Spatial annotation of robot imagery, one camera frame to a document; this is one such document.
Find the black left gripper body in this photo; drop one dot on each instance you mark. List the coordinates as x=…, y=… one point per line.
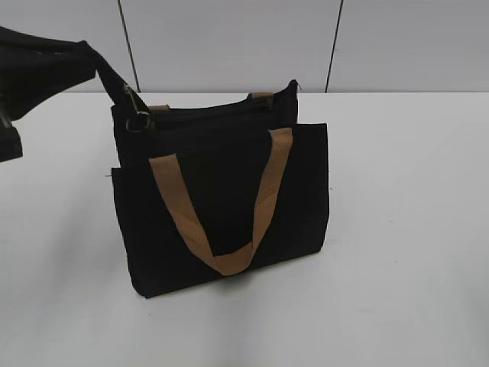
x=10, y=141

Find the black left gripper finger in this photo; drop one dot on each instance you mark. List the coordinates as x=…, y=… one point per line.
x=33, y=69

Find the black canvas tote bag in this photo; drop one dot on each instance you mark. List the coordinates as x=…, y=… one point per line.
x=204, y=194

